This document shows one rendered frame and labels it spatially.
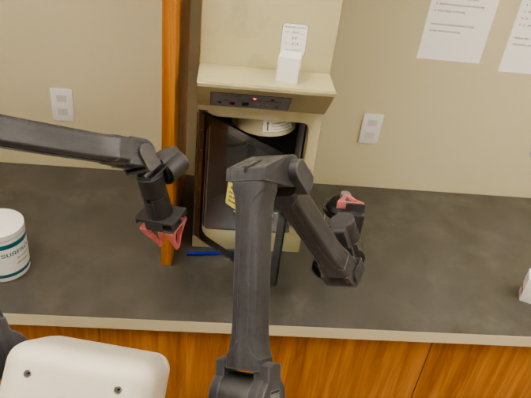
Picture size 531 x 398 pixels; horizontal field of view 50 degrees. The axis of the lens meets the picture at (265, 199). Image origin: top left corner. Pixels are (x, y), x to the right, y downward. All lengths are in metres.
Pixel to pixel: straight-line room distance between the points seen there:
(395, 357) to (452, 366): 0.18
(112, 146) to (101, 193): 0.78
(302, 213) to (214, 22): 0.54
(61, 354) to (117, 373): 0.08
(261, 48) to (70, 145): 0.53
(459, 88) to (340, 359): 0.98
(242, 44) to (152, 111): 0.65
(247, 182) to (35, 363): 0.41
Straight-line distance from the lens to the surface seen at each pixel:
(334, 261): 1.21
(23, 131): 1.08
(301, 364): 1.67
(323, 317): 1.55
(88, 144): 1.15
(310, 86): 1.35
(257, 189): 0.92
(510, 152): 2.24
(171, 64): 1.34
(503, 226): 2.12
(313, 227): 1.11
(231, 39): 1.40
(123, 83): 1.95
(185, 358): 1.65
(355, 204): 1.41
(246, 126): 1.53
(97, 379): 0.83
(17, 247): 1.60
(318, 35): 1.41
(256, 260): 0.92
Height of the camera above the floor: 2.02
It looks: 34 degrees down
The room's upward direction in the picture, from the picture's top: 7 degrees clockwise
